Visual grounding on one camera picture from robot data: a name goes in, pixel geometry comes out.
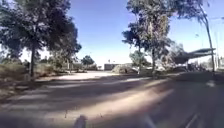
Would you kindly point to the paved brick path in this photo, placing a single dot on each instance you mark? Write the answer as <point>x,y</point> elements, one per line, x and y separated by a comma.
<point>110,96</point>

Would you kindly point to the low building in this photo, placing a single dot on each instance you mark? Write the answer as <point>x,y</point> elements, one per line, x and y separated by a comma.
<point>111,66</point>

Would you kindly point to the shelter with flat roof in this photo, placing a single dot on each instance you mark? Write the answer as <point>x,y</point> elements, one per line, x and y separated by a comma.
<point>196,53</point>

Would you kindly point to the leaning tree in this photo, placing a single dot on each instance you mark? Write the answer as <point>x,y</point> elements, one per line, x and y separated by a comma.
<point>208,36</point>

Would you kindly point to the tall pale-trunked tree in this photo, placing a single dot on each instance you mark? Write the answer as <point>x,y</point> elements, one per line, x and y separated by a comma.
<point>153,23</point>

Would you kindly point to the bush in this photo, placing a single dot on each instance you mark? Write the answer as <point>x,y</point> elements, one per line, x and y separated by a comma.
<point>121,69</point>

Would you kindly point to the slim tree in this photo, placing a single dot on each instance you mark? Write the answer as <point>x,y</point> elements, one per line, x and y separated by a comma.
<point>138,36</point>

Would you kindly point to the small round tree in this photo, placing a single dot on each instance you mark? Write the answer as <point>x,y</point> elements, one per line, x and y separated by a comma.
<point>87,60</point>

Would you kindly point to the robot's own part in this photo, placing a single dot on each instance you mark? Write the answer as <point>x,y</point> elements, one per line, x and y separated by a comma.
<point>80,122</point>
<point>149,122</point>

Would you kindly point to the tall dark tree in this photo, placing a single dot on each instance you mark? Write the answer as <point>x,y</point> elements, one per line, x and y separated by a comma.
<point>32,30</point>

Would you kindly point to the dirt strip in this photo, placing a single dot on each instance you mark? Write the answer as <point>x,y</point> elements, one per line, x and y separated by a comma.
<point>13,88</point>

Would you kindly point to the dry bushes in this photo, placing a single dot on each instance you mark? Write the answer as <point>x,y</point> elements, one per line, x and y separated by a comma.
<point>13,70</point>

